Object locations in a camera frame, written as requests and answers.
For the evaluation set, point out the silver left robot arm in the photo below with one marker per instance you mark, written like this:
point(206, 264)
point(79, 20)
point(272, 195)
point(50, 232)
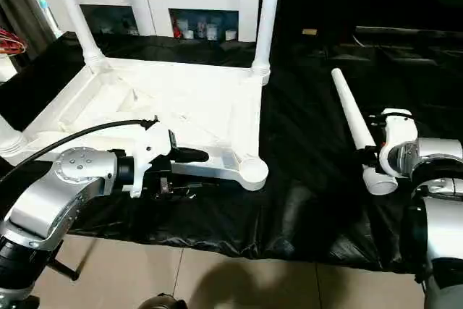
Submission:
point(65, 186)

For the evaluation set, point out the white plastic table leg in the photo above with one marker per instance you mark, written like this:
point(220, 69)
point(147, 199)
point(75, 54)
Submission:
point(7, 139)
point(265, 19)
point(354, 121)
point(72, 12)

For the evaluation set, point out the white plastic table top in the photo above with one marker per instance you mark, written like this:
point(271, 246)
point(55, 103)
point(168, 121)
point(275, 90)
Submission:
point(166, 106)

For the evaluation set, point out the black folding table frame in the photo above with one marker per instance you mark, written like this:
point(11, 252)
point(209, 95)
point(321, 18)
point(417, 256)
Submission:
point(64, 269)

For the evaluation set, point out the black work mat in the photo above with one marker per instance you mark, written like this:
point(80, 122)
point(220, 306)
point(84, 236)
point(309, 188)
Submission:
point(311, 200)

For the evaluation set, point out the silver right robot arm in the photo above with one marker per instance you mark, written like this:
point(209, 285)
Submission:
point(438, 193)

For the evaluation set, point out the small tan block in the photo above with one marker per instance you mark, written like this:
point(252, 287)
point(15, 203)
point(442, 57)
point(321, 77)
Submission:
point(309, 32)

